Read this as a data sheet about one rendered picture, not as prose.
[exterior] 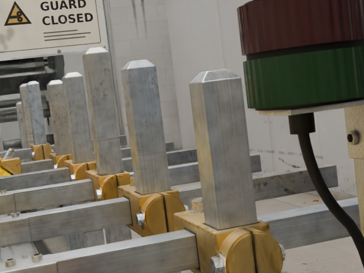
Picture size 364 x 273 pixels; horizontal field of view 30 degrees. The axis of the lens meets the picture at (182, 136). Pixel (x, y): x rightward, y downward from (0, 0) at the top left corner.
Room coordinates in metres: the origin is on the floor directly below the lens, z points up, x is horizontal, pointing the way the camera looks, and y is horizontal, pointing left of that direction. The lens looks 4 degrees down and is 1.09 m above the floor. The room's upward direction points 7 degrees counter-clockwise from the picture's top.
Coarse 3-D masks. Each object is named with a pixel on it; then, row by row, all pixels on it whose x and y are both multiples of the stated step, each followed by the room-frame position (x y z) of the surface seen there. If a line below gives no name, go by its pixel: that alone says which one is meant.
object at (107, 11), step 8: (104, 0) 2.85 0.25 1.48; (112, 32) 2.86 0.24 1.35; (112, 40) 2.86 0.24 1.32; (112, 48) 2.86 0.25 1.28; (112, 56) 2.85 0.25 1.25; (112, 64) 2.85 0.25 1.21; (120, 96) 2.86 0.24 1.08; (120, 104) 2.86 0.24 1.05; (120, 112) 2.86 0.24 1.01; (120, 120) 2.85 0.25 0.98; (0, 128) 2.71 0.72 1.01; (120, 128) 2.85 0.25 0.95; (0, 136) 2.71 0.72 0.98; (0, 144) 2.71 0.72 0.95
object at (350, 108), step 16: (256, 0) 0.31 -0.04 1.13; (288, 48) 0.30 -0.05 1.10; (304, 48) 0.29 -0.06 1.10; (320, 48) 0.29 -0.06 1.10; (336, 48) 0.29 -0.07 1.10; (272, 112) 0.32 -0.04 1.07; (288, 112) 0.30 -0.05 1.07; (304, 112) 0.30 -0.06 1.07; (352, 112) 0.34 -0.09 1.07; (304, 128) 0.31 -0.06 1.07; (352, 128) 0.34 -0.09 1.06; (304, 144) 0.32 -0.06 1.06; (352, 144) 0.34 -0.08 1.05; (304, 160) 0.32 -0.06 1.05; (320, 176) 0.32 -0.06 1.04; (320, 192) 0.32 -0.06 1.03; (336, 208) 0.32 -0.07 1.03; (352, 224) 0.32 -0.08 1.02
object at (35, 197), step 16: (256, 160) 1.15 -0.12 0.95; (176, 176) 1.11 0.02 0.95; (192, 176) 1.12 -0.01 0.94; (0, 192) 1.05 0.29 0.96; (16, 192) 1.03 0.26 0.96; (32, 192) 1.04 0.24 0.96; (48, 192) 1.05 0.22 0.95; (64, 192) 1.05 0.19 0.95; (80, 192) 1.06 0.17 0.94; (0, 208) 1.02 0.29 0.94; (16, 208) 1.03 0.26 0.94; (32, 208) 1.04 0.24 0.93
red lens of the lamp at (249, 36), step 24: (264, 0) 0.30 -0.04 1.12; (288, 0) 0.29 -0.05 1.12; (312, 0) 0.29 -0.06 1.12; (336, 0) 0.29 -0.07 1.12; (360, 0) 0.30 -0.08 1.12; (240, 24) 0.32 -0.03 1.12; (264, 24) 0.30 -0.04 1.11; (288, 24) 0.29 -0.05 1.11; (312, 24) 0.29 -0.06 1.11; (336, 24) 0.29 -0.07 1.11; (360, 24) 0.30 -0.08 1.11; (264, 48) 0.30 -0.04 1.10
